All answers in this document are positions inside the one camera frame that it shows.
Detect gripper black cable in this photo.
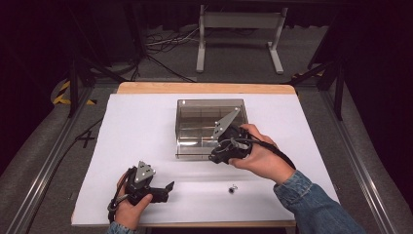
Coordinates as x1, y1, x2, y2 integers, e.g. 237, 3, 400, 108
106, 166, 137, 224
223, 136, 297, 171

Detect black metal frame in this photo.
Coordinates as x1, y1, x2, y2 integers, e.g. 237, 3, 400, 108
66, 0, 129, 119
282, 48, 347, 122

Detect aluminium floor rail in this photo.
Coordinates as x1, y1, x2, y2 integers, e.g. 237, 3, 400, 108
6, 85, 95, 234
319, 87, 397, 234

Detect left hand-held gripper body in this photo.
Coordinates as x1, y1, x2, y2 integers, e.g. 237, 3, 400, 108
125, 160, 157, 207

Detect person's left hand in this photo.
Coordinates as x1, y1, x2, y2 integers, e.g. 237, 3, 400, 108
114, 172, 154, 231

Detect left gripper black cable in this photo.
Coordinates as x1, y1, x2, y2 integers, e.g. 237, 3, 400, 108
106, 166, 137, 224

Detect person's right hand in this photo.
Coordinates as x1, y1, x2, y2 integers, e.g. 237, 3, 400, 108
228, 123, 297, 185

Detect thin black floor cable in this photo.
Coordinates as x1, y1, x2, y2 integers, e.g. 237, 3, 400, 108
23, 118, 104, 234

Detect yellow black hazard tape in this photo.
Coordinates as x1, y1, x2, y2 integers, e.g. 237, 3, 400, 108
52, 79, 97, 106

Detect grey metal stand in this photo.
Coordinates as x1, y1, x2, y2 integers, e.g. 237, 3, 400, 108
195, 4, 289, 75

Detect smoky transparent drawer box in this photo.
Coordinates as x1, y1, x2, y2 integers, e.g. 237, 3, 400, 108
174, 98, 250, 161

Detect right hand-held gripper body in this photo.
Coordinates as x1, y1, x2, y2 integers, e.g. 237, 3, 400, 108
210, 106, 255, 166

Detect long black floor cable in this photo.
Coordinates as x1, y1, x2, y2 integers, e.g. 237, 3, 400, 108
145, 53, 198, 84

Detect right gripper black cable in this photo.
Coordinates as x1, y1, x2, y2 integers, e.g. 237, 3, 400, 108
223, 136, 297, 171

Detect bundle of floor cables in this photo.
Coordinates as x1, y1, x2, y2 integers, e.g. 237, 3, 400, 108
142, 27, 201, 56

